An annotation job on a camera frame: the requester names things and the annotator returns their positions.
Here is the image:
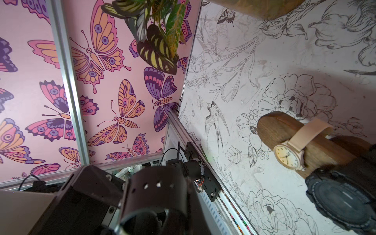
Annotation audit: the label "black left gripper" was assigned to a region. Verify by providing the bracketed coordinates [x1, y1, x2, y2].
[30, 165, 125, 235]

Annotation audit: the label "thin black watch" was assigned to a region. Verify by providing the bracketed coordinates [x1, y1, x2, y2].
[115, 163, 211, 235]

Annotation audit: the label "cream strap watch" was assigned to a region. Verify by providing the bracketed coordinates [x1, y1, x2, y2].
[273, 118, 333, 171]

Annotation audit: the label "black chunky sport watch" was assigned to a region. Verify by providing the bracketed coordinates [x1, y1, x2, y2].
[305, 145, 376, 235]

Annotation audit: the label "wooden watch stand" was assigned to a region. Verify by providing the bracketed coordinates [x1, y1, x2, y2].
[257, 111, 372, 178]

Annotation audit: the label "potted plant yellow leaves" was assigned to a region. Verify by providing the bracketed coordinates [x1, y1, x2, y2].
[101, 0, 191, 75]

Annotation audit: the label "aluminium frame post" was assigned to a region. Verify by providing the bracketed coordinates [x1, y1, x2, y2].
[46, 1, 91, 165]

